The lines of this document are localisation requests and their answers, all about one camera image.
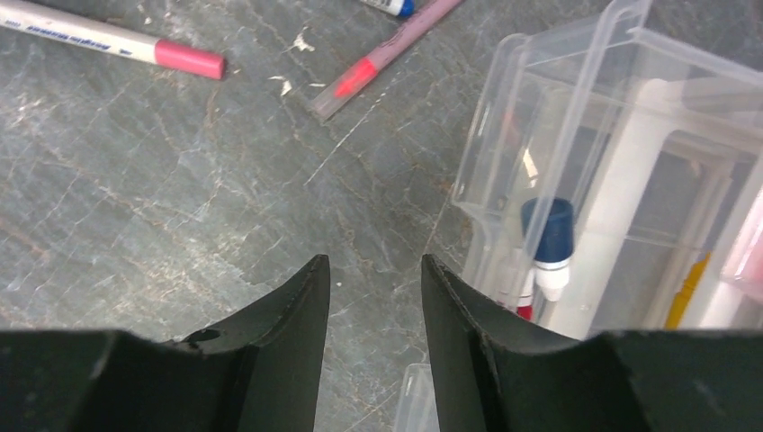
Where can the pink thin pen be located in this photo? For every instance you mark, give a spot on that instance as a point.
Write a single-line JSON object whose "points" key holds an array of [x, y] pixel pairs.
{"points": [[367, 68]]}

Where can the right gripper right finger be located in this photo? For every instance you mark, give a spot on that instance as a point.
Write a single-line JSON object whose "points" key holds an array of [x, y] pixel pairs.
{"points": [[495, 371]]}

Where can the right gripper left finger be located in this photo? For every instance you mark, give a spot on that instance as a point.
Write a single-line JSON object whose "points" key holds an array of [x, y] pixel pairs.
{"points": [[256, 370]]}

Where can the pink white marker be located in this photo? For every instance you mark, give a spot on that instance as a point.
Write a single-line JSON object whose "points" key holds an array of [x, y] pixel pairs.
{"points": [[72, 29]]}

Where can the white plastic drawer unit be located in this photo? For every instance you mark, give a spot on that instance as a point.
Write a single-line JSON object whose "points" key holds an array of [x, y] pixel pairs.
{"points": [[658, 146]]}

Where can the clear barrel pen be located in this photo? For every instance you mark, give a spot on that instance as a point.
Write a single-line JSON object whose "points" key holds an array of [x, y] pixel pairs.
{"points": [[398, 8]]}

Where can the blue cap white marker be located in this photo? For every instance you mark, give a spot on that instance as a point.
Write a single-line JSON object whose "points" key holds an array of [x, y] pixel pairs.
{"points": [[550, 270]]}

